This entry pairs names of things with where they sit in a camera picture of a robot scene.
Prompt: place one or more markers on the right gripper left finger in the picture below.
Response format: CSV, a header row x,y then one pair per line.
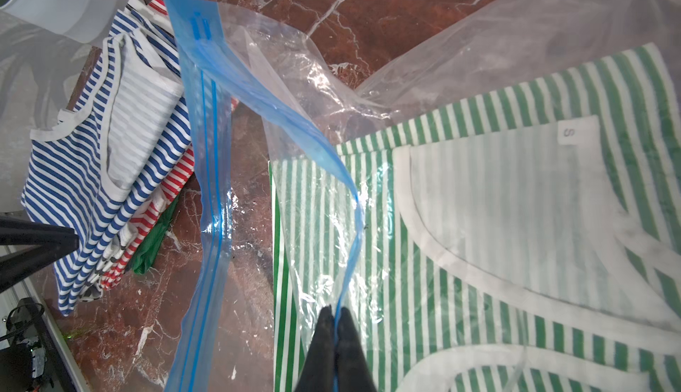
x,y
318,369

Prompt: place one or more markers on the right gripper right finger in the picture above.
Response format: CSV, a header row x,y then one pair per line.
x,y
352,371

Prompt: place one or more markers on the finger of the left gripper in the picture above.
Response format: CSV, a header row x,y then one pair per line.
x,y
40,245

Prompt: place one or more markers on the blue white striped top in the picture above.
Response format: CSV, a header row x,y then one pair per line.
x,y
106,157

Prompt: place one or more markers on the green tank top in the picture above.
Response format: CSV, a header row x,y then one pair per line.
x,y
156,224

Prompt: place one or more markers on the red white striped top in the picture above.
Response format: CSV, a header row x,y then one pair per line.
x,y
159,206

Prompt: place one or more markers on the green white striped garment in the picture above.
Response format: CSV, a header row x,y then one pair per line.
x,y
527,239

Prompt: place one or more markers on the clear vacuum bag blue zip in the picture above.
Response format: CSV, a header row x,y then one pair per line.
x,y
229,53

